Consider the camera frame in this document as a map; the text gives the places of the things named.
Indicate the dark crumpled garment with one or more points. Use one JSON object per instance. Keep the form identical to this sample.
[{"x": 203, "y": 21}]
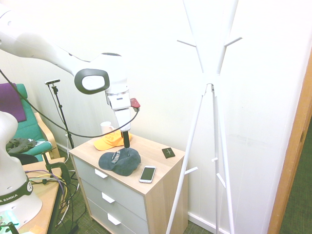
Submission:
[{"x": 20, "y": 144}]

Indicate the orange baseball cap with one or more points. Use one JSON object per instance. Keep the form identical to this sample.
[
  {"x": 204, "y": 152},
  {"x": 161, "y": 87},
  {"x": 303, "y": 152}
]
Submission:
[{"x": 108, "y": 142}]

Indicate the black metal clamp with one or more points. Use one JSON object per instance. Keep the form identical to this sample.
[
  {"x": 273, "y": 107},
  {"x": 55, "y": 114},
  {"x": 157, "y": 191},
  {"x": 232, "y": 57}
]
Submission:
[{"x": 62, "y": 168}]

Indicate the wooden dresser with grey drawers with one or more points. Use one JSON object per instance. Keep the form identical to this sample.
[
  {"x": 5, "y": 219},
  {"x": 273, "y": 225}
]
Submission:
[{"x": 161, "y": 195}]

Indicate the grey dresser drawer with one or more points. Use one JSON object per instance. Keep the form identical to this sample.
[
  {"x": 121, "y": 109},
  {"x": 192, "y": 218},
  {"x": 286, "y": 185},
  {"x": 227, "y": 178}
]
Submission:
[
  {"x": 126, "y": 207},
  {"x": 97, "y": 214},
  {"x": 122, "y": 185}
]

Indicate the purple cloth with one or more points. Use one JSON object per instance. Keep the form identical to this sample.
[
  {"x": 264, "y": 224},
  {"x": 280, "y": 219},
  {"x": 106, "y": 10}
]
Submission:
[{"x": 11, "y": 102}]

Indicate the white ceramic mug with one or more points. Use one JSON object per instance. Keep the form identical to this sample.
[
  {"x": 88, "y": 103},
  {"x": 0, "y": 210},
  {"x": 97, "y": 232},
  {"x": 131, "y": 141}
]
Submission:
[{"x": 106, "y": 128}]

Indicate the black stereo camera bar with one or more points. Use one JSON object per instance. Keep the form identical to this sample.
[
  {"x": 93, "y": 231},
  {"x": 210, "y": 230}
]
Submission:
[{"x": 52, "y": 82}]

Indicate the red wrist camera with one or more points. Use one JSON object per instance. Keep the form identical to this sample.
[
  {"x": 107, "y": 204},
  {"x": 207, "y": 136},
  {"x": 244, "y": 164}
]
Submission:
[{"x": 135, "y": 103}]

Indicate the black square coaster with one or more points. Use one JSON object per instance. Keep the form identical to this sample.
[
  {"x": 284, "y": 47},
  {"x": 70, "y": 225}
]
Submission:
[{"x": 168, "y": 153}]

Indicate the white smartphone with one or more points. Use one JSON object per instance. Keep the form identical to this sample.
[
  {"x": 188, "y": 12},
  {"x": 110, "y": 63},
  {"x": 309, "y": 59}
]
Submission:
[{"x": 147, "y": 174}]

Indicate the green wooden armchair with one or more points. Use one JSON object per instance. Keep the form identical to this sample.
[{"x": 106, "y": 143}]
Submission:
[{"x": 31, "y": 126}]

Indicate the white coat rack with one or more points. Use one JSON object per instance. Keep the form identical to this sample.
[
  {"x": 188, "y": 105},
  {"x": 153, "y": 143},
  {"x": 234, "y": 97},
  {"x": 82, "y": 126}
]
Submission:
[{"x": 209, "y": 48}]

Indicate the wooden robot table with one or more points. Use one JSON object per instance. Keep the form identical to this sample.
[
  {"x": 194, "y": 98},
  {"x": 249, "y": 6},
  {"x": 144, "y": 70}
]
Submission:
[{"x": 47, "y": 197}]

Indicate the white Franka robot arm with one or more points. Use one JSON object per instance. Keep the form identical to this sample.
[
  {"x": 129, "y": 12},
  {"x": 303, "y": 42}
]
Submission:
[{"x": 48, "y": 53}]

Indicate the black camera tripod stand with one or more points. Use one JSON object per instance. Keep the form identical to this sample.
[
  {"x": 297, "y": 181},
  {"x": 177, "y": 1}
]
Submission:
[{"x": 62, "y": 114}]

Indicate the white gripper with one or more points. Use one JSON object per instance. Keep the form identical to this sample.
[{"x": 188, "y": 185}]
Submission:
[{"x": 123, "y": 119}]

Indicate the navy blue baseball cap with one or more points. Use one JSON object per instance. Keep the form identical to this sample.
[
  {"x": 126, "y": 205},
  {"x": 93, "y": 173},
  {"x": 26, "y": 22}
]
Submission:
[{"x": 122, "y": 162}]

